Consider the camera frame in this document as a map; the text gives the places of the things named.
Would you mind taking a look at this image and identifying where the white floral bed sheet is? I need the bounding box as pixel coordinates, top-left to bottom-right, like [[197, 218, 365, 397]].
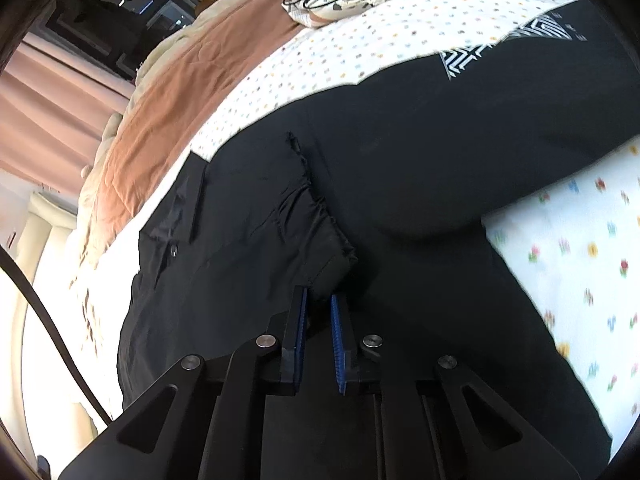
[[70, 0, 640, 461]]

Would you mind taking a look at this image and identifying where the brown quilt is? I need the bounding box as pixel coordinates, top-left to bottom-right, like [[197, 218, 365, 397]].
[[95, 0, 313, 246]]

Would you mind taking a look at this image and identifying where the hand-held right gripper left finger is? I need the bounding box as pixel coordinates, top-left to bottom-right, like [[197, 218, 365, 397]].
[[57, 286, 308, 480]]

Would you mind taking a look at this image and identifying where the black printed jacket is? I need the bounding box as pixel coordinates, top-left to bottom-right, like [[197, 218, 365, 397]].
[[117, 0, 640, 480]]

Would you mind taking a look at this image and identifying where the pink curtain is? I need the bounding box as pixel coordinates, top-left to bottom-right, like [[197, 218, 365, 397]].
[[0, 30, 137, 196]]

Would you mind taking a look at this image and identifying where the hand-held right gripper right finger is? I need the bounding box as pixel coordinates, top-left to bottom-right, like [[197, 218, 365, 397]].
[[330, 293, 573, 480]]

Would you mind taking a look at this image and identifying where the dark shelf unit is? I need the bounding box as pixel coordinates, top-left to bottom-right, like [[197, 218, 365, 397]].
[[42, 0, 201, 78]]

